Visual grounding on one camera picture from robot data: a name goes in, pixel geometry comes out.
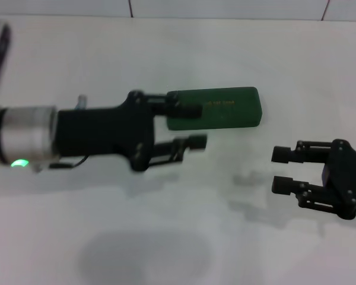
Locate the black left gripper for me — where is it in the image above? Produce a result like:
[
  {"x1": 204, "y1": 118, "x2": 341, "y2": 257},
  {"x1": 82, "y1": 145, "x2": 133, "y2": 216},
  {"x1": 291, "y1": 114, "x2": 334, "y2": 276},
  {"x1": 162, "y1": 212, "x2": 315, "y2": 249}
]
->
[{"x1": 55, "y1": 90, "x2": 209, "y2": 173}]

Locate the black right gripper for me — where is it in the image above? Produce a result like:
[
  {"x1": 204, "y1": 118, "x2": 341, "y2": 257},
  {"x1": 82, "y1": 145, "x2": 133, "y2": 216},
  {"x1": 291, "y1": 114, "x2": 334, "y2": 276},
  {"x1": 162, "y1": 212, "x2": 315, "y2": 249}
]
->
[{"x1": 271, "y1": 138, "x2": 356, "y2": 221}]

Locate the green glasses case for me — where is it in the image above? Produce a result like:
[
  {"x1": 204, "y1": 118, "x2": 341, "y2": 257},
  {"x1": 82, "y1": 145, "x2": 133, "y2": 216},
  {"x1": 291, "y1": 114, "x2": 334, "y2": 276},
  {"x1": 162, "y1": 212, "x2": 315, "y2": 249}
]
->
[{"x1": 165, "y1": 86, "x2": 264, "y2": 131}]

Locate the thin left gripper cable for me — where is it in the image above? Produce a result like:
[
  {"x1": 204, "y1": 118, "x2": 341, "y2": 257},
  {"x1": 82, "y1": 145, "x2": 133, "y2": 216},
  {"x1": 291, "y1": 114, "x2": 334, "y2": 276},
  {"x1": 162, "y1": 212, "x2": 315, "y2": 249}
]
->
[{"x1": 49, "y1": 156, "x2": 88, "y2": 169}]

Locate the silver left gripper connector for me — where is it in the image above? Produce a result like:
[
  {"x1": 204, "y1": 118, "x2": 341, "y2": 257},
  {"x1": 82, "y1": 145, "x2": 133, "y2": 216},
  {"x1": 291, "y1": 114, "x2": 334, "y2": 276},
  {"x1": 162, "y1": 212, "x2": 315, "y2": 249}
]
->
[{"x1": 75, "y1": 94, "x2": 88, "y2": 110}]

